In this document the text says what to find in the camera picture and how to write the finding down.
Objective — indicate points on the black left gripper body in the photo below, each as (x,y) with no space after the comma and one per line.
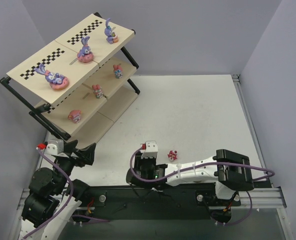
(75,154)

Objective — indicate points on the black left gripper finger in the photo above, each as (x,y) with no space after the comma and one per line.
(87,154)
(69,148)

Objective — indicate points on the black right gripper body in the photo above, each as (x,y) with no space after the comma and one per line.
(142,164)

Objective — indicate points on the pink bear red cake toy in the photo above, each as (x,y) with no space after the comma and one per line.
(172,155)

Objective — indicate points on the pink figure flower wreath toy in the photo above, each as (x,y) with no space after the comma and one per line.
(97,90)

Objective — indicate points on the pink figure blue sunglasses toy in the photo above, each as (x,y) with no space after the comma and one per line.
(118,71)

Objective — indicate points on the purple bunny holding cupcake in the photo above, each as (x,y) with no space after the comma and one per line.
(111,36)

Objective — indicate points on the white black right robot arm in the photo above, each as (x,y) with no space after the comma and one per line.
(228,170)

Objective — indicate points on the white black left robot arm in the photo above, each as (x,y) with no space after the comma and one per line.
(53,196)

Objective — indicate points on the beige three-tier shelf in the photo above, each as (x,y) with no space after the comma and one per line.
(51,108)

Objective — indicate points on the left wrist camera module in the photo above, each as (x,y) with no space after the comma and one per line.
(53,147)

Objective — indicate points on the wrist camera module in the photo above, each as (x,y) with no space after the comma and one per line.
(53,147)
(149,148)

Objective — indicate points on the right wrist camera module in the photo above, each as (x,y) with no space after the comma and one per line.
(149,148)

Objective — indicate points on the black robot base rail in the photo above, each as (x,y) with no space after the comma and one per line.
(128,202)

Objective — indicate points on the aluminium table frame rail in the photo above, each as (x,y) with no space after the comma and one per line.
(269,198)

